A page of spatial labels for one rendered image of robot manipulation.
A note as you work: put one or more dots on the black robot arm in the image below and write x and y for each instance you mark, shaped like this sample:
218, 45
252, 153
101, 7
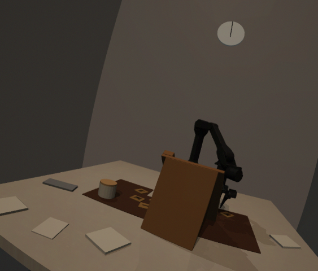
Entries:
225, 155

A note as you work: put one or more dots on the grey cylindrical canister with brown lid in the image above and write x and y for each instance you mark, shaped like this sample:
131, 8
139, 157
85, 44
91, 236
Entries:
107, 189

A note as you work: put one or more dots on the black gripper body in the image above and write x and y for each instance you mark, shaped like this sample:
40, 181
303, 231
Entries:
231, 193

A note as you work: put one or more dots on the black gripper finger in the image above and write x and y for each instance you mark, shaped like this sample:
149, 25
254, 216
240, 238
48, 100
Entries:
224, 200

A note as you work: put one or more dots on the brown wooden board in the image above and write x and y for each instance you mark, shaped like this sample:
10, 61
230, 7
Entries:
185, 194

